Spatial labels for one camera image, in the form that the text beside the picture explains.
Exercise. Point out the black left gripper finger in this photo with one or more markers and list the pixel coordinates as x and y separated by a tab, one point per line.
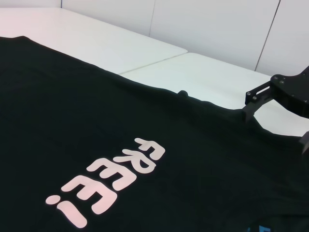
289	94
305	145

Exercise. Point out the black shirt with FREE print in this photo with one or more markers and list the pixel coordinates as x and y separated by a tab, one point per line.
120	108

